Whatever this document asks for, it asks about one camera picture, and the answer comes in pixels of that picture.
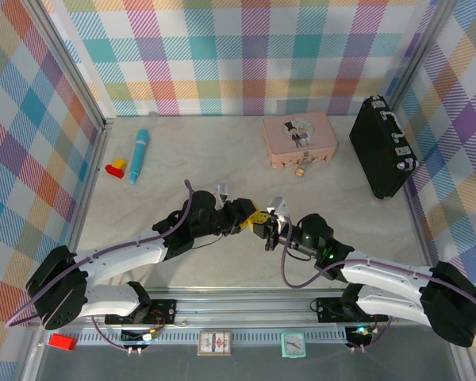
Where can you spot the right aluminium floor rail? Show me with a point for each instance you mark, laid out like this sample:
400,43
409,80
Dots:
422,234

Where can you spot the left aluminium frame post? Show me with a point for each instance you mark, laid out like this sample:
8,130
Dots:
69,65

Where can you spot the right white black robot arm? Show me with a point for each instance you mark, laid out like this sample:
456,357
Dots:
381,274

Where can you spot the red plastic block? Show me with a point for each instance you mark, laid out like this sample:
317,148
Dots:
62,342

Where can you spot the blue marker pen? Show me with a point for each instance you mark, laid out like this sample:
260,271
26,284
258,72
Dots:
139,156

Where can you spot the red yellow toy block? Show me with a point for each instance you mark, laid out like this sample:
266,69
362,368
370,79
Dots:
117,168

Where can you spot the playing card box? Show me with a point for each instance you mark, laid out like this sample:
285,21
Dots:
214,343

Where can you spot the aluminium frame post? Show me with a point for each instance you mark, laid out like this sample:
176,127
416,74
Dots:
422,49
69,65

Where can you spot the left small circuit board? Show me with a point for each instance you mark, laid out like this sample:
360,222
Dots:
143,336

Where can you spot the small brass padlock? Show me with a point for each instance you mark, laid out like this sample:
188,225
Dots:
300,171

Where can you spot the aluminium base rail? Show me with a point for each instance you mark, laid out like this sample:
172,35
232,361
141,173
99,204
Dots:
242,309

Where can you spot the left aluminium floor rail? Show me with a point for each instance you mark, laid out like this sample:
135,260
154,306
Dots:
88,198

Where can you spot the right aluminium frame post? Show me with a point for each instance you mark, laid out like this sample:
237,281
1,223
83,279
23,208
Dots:
422,49

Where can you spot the right small circuit board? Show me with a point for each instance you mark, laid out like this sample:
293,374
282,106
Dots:
361,333

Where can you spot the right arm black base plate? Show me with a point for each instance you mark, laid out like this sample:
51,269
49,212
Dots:
327,309

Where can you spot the teal square clock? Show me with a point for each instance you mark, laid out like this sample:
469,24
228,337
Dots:
292,344

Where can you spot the pink cartoon tin box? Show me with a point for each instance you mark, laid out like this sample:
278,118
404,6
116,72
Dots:
297,137

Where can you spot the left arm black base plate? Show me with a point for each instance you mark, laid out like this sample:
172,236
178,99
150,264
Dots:
162,311

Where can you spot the small circuit board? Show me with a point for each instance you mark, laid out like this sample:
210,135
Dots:
143,336
361,333

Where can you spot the aluminium floor rail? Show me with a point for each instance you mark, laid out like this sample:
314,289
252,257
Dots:
422,234
88,198

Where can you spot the black briefcase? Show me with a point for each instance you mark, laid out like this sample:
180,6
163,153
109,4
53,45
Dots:
381,151

